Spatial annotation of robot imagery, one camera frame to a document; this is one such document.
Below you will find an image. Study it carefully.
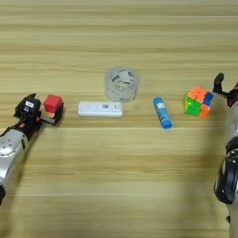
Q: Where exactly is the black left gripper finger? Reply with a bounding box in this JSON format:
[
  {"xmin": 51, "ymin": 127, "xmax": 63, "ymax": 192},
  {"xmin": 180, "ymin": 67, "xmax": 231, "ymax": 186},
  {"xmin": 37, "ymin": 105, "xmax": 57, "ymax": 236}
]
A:
[
  {"xmin": 13, "ymin": 104, "xmax": 22, "ymax": 119},
  {"xmin": 52, "ymin": 103, "xmax": 65, "ymax": 126}
]

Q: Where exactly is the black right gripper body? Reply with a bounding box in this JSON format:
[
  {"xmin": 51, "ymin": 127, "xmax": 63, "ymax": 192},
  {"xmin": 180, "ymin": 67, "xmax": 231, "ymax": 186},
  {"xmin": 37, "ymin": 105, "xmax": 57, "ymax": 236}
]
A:
[{"xmin": 220, "ymin": 83, "xmax": 238, "ymax": 108}]

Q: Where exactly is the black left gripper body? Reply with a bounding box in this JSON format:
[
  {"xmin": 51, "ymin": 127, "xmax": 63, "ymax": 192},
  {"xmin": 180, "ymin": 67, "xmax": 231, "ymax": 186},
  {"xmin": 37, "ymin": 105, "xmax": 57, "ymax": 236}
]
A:
[{"xmin": 13, "ymin": 114, "xmax": 59, "ymax": 139}]

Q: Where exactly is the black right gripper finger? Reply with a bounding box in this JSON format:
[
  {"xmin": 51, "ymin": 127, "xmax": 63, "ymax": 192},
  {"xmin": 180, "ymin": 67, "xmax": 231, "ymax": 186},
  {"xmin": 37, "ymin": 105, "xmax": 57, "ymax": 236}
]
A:
[{"xmin": 213, "ymin": 73, "xmax": 226, "ymax": 95}]

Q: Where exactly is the red cube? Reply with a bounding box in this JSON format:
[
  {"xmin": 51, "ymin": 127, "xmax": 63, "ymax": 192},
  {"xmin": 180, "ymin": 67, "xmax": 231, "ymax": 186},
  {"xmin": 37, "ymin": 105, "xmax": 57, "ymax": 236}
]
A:
[{"xmin": 43, "ymin": 94, "xmax": 64, "ymax": 114}]

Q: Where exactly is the clear tape roll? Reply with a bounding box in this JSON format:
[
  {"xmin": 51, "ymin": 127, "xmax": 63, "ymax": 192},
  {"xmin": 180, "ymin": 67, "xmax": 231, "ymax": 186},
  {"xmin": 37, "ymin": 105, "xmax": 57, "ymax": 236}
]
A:
[{"xmin": 104, "ymin": 65, "xmax": 141, "ymax": 103}]

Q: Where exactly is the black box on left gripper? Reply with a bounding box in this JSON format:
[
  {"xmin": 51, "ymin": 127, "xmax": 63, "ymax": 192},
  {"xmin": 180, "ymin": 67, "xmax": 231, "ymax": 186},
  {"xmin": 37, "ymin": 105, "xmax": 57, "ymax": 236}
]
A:
[{"xmin": 18, "ymin": 93, "xmax": 42, "ymax": 121}]

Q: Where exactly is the colourful puzzle cube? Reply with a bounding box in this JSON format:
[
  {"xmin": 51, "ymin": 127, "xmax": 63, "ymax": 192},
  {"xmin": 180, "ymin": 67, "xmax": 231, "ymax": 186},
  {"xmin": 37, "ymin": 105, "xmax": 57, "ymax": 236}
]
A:
[{"xmin": 184, "ymin": 86, "xmax": 216, "ymax": 119}]

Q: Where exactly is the white rectangular device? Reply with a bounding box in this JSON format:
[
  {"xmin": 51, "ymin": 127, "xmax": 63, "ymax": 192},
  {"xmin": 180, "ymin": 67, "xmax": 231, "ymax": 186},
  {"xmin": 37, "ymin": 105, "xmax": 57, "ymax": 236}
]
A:
[{"xmin": 77, "ymin": 100, "xmax": 124, "ymax": 118}]

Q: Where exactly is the blue glue stick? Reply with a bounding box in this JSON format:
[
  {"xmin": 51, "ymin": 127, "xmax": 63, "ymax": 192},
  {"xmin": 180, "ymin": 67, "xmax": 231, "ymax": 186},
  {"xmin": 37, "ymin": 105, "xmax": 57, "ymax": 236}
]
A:
[{"xmin": 152, "ymin": 96, "xmax": 173, "ymax": 129}]

